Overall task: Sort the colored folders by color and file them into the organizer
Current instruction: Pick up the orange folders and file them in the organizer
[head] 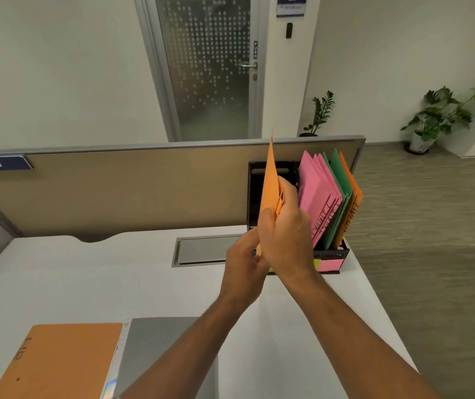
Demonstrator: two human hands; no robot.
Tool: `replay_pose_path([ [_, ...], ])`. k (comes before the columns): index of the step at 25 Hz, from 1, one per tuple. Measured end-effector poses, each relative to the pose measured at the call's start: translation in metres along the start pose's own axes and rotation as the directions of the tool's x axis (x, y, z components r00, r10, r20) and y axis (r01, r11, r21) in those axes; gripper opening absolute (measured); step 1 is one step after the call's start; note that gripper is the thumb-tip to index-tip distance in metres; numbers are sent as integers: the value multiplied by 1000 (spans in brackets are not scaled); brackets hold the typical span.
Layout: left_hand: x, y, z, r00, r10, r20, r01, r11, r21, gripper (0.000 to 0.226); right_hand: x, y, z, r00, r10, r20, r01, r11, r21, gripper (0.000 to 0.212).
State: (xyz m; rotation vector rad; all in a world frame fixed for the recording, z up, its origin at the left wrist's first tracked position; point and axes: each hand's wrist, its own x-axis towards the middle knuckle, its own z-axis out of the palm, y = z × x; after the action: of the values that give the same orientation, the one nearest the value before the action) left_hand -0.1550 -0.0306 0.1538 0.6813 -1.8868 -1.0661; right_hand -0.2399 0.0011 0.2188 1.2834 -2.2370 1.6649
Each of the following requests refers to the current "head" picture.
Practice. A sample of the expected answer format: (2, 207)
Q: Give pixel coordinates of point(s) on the pink folder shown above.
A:
(334, 191)
(314, 191)

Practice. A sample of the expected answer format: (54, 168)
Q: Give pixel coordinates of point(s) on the black door sign plate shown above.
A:
(255, 49)

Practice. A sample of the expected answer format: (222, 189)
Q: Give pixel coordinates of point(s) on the black perforated file rack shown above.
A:
(254, 191)

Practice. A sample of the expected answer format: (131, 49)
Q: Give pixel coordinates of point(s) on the tan desk partition panel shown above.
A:
(137, 191)

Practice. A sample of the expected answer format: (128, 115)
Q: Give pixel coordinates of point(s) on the frosted glass door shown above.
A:
(208, 70)

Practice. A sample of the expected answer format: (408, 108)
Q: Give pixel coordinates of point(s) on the person's left forearm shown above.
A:
(187, 353)

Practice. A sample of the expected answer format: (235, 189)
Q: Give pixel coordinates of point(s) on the blue white room sign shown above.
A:
(291, 4)

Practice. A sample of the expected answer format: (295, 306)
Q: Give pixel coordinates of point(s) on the black wall card reader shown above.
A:
(289, 30)

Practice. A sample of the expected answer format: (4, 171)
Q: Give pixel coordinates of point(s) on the orange folder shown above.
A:
(63, 361)
(268, 182)
(354, 195)

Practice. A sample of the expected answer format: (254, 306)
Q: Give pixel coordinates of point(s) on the pink sticky note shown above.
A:
(332, 263)

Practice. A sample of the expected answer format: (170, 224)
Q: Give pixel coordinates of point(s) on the green folder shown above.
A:
(339, 174)

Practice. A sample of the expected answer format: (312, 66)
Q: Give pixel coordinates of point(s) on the yellow-green sticky note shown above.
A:
(316, 265)

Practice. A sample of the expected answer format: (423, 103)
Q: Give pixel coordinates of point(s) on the person's right hand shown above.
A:
(289, 241)

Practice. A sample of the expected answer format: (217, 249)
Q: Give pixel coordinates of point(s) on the potted plant white pot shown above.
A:
(420, 141)

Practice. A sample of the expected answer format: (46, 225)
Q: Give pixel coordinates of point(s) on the grey folder white spine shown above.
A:
(154, 340)

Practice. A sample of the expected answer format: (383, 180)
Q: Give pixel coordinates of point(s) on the slim leafy green plant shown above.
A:
(322, 112)

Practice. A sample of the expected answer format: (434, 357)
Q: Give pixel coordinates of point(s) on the person's left hand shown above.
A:
(243, 278)

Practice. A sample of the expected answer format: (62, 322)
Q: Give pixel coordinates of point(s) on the person's right forearm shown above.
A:
(354, 340)

